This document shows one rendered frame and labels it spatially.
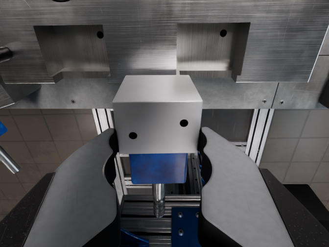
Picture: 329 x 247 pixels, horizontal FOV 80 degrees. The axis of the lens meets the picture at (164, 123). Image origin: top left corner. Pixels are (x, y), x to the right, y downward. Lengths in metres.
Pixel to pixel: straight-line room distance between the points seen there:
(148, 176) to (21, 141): 1.53
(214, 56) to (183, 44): 0.03
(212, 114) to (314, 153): 0.87
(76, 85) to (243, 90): 0.22
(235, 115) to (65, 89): 0.83
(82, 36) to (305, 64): 0.19
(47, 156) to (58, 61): 1.45
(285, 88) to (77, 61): 0.25
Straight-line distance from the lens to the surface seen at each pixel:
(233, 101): 0.29
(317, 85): 0.33
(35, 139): 1.59
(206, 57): 0.20
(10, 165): 0.34
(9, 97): 0.28
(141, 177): 0.16
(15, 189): 2.07
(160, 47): 0.16
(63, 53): 0.22
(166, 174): 0.16
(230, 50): 0.20
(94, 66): 0.21
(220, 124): 1.01
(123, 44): 0.17
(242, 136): 1.09
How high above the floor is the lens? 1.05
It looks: 59 degrees down
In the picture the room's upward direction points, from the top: 176 degrees counter-clockwise
